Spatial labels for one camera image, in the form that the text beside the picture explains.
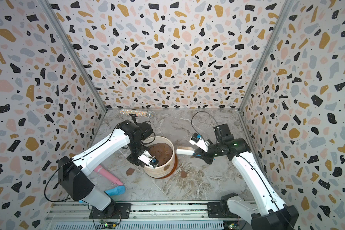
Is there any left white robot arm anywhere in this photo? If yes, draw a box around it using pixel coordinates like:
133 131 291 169
58 120 159 214

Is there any glitter tube on black stand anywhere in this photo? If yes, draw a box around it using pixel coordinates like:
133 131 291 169
120 109 155 118

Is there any cream ceramic pot with soil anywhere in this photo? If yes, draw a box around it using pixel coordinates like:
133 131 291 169
143 136 176 179

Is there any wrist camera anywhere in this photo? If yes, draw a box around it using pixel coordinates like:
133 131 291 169
189 133 210 152
138 154 159 169

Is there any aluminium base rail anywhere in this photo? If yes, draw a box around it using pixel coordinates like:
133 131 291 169
44 201 252 230

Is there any terracotta pot saucer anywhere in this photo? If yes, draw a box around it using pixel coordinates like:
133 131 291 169
159 155 178 179

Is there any fallen mud piece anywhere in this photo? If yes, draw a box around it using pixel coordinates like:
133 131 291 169
180 171 187 178
126 168 135 176

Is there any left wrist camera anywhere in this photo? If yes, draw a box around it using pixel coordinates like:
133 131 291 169
138 154 159 169

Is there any pink silicone tool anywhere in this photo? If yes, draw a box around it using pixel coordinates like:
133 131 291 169
94 165 123 186

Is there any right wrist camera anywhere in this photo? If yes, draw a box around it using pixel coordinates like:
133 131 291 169
189 133 210 152

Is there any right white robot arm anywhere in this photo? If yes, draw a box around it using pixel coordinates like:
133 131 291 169
189 124 299 230

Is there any fallen mud piece left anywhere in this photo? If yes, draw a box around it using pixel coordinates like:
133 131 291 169
126 168 135 176

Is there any fallen mud piece right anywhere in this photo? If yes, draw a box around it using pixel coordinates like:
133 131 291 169
180 171 187 178

